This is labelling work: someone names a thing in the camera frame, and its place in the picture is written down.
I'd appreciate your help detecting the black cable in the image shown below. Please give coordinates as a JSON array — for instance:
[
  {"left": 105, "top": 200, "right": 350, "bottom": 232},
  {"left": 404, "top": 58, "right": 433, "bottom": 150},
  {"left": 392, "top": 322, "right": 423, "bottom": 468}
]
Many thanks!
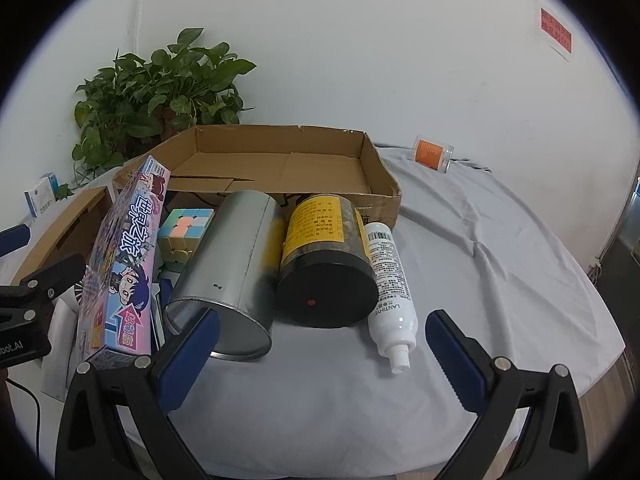
[{"left": 5, "top": 380, "right": 43, "bottom": 456}]

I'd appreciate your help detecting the blue stapler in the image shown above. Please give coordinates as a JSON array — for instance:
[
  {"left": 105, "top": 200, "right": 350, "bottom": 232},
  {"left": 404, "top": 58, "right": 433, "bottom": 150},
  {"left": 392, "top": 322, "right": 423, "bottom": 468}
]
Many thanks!
[{"left": 156, "top": 269, "right": 180, "bottom": 352}]

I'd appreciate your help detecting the green potted plant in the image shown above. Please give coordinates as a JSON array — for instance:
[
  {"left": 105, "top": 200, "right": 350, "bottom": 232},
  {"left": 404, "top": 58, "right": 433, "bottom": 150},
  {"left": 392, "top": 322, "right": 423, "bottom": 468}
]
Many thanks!
[{"left": 54, "top": 27, "right": 258, "bottom": 200}]

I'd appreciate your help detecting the pale green roll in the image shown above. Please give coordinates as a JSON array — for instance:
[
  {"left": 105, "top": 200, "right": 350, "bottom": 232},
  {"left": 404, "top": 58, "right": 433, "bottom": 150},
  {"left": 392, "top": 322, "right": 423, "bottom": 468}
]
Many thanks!
[{"left": 165, "top": 190, "right": 283, "bottom": 362}]

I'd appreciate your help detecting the black jar with yellow label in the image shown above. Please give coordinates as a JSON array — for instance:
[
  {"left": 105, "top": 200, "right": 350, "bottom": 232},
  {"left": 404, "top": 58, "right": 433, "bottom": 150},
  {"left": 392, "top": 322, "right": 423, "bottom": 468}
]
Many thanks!
[{"left": 276, "top": 193, "right": 378, "bottom": 329}]

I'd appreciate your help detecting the large cardboard box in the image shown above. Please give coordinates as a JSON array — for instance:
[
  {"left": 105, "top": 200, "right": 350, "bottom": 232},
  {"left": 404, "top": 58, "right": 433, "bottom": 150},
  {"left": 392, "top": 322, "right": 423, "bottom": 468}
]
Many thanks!
[{"left": 112, "top": 125, "right": 403, "bottom": 233}]

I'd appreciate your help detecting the shallow cardboard tray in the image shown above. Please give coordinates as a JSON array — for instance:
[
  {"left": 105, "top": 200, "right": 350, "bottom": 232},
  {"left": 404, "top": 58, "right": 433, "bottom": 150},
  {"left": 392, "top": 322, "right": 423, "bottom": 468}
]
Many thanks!
[{"left": 10, "top": 185, "right": 115, "bottom": 286}]

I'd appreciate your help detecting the white plastic device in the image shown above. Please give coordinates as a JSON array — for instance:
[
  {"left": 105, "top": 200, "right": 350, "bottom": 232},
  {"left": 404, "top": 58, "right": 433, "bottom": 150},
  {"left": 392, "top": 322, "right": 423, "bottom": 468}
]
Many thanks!
[{"left": 42, "top": 280, "right": 88, "bottom": 403}]

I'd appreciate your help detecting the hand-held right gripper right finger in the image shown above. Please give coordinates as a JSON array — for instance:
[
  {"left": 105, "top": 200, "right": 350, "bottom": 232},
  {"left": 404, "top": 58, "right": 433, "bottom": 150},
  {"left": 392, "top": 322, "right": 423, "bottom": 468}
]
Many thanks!
[{"left": 425, "top": 309, "right": 591, "bottom": 480}]

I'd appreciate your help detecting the pink cartoon game box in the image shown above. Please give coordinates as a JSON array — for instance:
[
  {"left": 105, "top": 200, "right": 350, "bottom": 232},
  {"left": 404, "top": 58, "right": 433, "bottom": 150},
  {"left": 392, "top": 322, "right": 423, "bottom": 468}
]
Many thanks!
[{"left": 75, "top": 156, "right": 173, "bottom": 371}]

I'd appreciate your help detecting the red wall sign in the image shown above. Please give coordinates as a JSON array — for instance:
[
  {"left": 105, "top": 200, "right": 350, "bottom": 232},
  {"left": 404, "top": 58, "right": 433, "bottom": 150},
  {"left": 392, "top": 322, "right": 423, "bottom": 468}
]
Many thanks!
[{"left": 539, "top": 7, "right": 573, "bottom": 63}]

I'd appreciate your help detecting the pastel puzzle cube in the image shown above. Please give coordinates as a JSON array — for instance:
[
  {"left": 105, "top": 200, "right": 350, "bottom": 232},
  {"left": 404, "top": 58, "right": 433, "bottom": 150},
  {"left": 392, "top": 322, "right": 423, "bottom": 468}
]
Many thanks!
[{"left": 157, "top": 207, "right": 216, "bottom": 266}]

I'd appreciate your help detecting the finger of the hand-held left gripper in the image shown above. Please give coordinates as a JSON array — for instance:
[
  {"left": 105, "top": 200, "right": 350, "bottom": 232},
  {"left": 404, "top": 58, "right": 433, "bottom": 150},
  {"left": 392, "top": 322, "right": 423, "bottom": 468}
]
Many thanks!
[
  {"left": 0, "top": 252, "right": 87, "bottom": 311},
  {"left": 0, "top": 224, "right": 32, "bottom": 257}
]

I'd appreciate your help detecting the small blue white carton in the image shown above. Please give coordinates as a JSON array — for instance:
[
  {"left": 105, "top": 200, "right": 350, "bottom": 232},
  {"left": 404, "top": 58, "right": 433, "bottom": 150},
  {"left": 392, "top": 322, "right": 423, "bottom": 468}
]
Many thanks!
[{"left": 24, "top": 172, "right": 61, "bottom": 219}]

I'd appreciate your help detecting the white spray bottle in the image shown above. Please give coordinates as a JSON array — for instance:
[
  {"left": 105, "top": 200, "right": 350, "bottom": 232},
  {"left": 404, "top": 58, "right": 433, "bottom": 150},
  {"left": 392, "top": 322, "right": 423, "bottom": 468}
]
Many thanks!
[{"left": 363, "top": 221, "right": 418, "bottom": 376}]

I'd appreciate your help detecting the grey tablecloth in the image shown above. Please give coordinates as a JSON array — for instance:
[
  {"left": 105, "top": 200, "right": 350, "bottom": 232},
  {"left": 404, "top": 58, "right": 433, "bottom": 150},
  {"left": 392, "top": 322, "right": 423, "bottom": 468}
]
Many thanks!
[{"left": 0, "top": 140, "right": 626, "bottom": 480}]

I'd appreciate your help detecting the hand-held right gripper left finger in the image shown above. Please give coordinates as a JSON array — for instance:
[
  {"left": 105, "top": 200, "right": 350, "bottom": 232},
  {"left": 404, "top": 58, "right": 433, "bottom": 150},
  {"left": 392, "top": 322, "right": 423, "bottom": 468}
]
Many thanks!
[{"left": 55, "top": 307, "right": 223, "bottom": 480}]

